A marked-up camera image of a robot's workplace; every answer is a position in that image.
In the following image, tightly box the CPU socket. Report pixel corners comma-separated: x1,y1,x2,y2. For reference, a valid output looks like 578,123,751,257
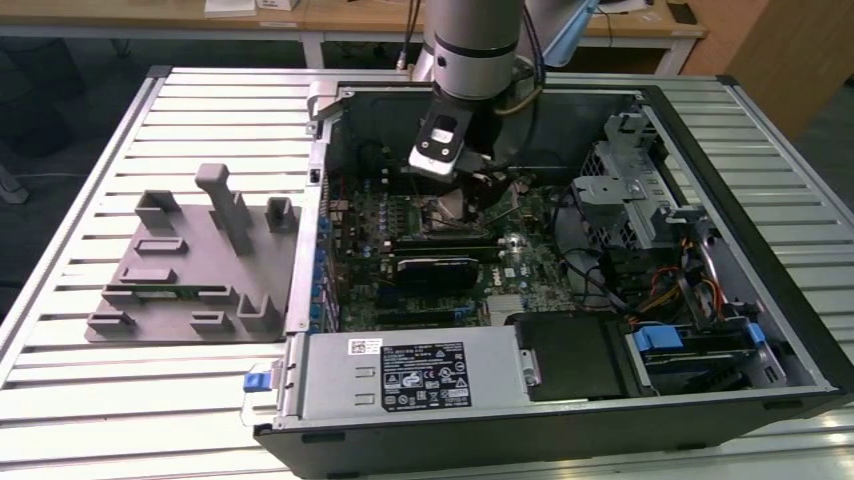
417,195,486,237

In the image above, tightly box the white cardboard box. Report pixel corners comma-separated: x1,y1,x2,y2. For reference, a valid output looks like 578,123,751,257
202,0,258,19

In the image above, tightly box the silver power supply with label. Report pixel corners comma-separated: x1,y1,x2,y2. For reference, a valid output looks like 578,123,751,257
284,332,528,421

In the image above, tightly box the yellow power wire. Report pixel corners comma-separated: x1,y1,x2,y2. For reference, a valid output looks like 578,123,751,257
636,293,679,314

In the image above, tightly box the green motherboard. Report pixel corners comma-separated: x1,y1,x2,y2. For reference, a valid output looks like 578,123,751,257
318,167,581,334

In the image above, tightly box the wooden cabinet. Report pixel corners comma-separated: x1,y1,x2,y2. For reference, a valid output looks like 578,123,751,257
679,0,854,146

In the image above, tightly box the black looped cable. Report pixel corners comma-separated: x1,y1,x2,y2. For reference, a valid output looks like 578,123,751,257
557,245,643,322

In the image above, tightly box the green RAM stick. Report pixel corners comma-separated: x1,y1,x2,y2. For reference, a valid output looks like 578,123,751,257
135,283,228,301

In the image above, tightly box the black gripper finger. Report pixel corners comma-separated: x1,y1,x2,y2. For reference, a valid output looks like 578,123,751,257
461,173,502,228

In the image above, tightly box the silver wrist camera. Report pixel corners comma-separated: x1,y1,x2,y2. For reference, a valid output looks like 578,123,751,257
405,110,480,182

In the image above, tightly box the metal drive cage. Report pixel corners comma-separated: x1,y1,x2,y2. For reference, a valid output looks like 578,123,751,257
569,112,675,251

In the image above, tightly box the black expansion slot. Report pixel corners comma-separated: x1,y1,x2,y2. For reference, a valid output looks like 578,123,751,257
372,310,485,330

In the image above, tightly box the black office chair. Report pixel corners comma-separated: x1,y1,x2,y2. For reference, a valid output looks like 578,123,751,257
0,34,91,206

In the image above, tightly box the grey parts rack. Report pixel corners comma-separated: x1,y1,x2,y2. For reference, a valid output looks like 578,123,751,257
82,162,302,346

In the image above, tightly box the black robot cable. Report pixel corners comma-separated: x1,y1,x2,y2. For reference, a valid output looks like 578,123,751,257
496,0,556,117

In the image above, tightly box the black open PC case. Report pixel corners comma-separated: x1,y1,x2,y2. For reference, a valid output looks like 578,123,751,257
250,74,854,476

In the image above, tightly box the silver CPU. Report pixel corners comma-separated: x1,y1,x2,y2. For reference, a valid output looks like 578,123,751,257
434,188,469,225

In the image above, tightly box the wooden desk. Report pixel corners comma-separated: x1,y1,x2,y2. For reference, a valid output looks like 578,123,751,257
0,0,709,71

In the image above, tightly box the silver chipset heatsink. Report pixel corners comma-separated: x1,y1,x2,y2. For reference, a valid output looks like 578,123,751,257
484,294,529,322

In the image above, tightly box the hard disk in blue carrier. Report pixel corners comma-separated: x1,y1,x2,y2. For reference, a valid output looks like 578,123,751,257
625,323,765,386

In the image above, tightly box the small black graphics card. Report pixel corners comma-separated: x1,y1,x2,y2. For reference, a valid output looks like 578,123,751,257
390,256,480,297

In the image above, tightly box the black plastic shroud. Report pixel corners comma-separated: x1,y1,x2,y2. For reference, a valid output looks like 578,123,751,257
510,310,645,403

